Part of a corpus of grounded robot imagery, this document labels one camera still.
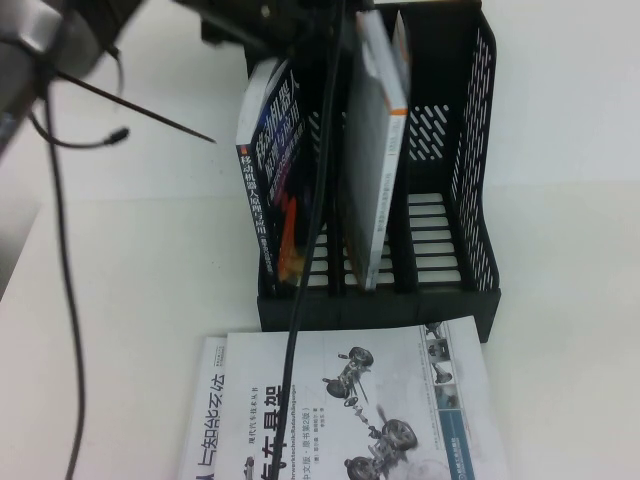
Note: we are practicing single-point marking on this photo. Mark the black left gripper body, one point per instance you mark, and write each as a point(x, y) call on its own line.
point(240, 15)

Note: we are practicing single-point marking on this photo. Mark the white orange ROS2 book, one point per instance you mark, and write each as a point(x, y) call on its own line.
point(367, 175)

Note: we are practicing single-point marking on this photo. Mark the dark blue robotics book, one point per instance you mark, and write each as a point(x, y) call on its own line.
point(272, 165)

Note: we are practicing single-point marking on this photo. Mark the black plastic book stand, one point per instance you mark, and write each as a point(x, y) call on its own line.
point(450, 310)

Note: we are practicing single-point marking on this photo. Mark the white book large black characters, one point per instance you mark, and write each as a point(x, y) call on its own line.
point(210, 400)

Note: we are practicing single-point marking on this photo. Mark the white car suspension book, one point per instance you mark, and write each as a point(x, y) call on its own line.
point(390, 400)

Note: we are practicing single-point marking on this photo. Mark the black zip tie tail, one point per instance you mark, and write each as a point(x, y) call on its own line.
point(150, 115)

